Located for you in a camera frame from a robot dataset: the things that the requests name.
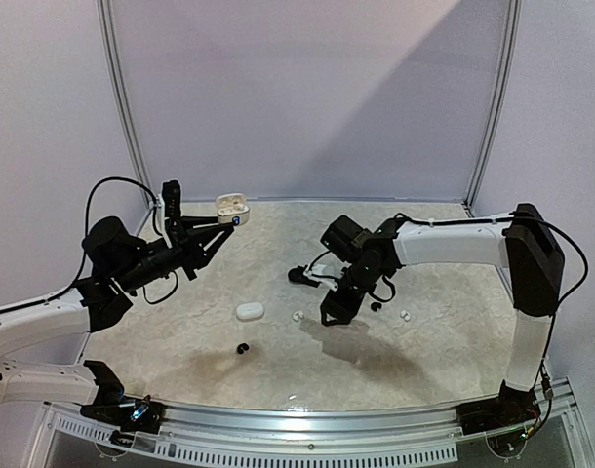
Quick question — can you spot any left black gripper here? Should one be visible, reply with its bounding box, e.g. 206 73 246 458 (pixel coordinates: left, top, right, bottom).
114 215 233 293

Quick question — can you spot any white charging case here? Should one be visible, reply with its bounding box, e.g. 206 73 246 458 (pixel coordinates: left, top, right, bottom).
236 302 264 321
215 193 250 226

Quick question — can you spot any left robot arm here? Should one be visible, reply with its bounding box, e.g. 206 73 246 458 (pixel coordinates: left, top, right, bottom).
0 214 245 423

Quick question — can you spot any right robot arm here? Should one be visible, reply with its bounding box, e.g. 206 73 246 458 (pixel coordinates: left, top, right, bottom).
320 204 565 425

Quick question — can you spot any black charging case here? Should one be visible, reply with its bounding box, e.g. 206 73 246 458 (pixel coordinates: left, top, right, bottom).
288 267 303 284

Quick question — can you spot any white closed charging case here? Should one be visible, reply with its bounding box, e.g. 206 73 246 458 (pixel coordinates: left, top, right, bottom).
236 302 264 321

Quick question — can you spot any black earbud near front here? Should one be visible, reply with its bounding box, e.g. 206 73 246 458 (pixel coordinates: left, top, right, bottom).
236 343 250 355

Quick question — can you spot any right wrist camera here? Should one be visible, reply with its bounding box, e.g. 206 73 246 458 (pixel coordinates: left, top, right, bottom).
295 264 339 291

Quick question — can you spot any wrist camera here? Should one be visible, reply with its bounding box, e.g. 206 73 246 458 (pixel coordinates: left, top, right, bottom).
295 264 339 291
156 179 181 248

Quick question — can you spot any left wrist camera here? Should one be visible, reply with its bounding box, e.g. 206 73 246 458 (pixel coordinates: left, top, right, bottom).
156 179 181 248

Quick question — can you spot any aluminium front rail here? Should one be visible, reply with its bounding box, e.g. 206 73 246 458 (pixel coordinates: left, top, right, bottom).
28 379 595 467

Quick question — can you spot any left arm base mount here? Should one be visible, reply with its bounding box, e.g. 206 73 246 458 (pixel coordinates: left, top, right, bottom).
80 392 166 435

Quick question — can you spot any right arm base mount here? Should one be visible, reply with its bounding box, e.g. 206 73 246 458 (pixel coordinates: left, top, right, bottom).
456 386 540 435

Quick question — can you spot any left aluminium frame post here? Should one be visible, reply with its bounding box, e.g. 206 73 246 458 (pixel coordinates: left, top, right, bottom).
97 0 151 189

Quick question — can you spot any aluminium frame post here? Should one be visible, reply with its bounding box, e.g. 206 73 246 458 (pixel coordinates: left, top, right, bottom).
97 0 151 189
463 0 522 213

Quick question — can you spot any right aluminium frame post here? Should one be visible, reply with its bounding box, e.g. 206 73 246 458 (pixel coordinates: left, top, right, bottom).
463 0 522 213

